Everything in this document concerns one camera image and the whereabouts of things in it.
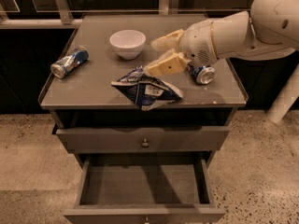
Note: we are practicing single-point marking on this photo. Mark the white ceramic bowl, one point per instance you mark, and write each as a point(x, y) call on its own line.
point(128, 43)

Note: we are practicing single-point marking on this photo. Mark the blue chip bag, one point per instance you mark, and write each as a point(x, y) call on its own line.
point(147, 92)

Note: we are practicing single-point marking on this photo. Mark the grey open middle drawer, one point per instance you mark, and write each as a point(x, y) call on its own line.
point(125, 189)

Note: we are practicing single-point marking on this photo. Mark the brass top drawer knob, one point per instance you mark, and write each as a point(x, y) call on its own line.
point(145, 143)

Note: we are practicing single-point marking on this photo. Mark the grey drawer cabinet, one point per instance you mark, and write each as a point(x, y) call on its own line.
point(86, 99)

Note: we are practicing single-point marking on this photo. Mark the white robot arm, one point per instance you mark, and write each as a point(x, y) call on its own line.
point(270, 30)

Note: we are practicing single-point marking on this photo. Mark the crushed blue can left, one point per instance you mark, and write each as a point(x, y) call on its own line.
point(69, 62)

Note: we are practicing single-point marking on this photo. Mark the blue soda can right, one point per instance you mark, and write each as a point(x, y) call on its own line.
point(202, 75)

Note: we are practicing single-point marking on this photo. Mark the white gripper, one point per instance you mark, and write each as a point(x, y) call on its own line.
point(196, 46)

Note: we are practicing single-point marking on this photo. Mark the metal window railing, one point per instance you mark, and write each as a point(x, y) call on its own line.
point(56, 14)

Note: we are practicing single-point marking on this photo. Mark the grey top drawer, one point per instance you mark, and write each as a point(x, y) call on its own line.
point(129, 140)

